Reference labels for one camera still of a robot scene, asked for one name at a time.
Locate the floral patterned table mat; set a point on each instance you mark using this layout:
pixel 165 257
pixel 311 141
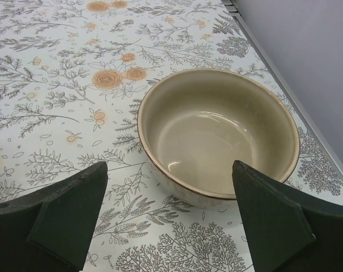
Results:
pixel 72 76

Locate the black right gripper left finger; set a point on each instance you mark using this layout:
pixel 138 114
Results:
pixel 51 229

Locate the beige ceramic bowl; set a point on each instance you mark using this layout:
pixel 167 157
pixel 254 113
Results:
pixel 194 124

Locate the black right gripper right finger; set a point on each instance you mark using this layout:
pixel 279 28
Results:
pixel 286 229

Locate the aluminium table edge rail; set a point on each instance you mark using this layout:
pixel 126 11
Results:
pixel 303 40

